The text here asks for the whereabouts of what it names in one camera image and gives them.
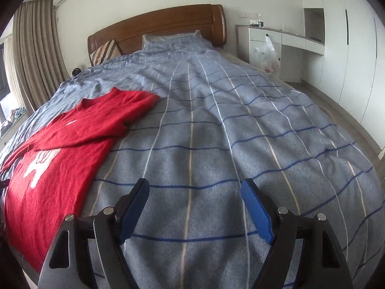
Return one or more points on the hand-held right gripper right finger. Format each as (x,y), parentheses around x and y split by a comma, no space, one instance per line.
(258,213)

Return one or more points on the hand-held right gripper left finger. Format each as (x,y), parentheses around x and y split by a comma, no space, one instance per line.
(134,213)

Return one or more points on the red knit sweater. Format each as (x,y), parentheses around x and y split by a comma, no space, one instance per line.
(60,168)

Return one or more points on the blue checked duvet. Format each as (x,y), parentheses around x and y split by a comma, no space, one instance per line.
(210,126)

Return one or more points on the white low cabinet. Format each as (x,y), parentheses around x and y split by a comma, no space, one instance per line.
(12,135)

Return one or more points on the small round bedside device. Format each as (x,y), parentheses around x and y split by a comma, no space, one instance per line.
(75,72)

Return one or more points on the colourful small clutter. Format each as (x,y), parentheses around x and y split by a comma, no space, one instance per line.
(13,117)

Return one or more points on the white plastic bag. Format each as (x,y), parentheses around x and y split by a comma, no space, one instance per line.
(266,58)

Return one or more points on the striped pillow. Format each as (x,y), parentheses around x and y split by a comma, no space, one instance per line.
(103,52)

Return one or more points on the white pillow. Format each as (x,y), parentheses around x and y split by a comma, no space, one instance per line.
(153,39)

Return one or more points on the white built-in desk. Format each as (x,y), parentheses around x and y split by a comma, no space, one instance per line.
(294,37)

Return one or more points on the window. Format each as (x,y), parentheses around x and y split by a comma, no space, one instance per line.
(4,81)

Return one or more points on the beige curtain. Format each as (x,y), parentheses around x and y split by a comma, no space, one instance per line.
(36,51)

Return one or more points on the white wardrobe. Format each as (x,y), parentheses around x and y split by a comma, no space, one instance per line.
(358,51)

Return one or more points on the clear plastic bottle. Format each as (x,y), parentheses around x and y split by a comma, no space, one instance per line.
(260,21)

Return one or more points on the wooden bed headboard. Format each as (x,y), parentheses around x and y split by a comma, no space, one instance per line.
(168,21)

